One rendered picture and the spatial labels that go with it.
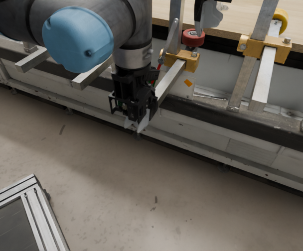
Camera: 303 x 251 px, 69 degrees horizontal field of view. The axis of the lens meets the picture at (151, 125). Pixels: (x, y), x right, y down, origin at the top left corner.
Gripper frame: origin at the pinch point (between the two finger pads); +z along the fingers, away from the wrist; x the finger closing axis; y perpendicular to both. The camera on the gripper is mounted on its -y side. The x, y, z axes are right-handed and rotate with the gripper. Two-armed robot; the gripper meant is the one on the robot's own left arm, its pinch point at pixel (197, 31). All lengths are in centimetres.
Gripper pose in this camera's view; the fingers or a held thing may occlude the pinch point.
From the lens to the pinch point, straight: 63.8
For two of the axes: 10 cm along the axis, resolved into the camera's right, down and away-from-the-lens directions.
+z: 0.0, 6.9, 7.2
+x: 4.3, -6.5, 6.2
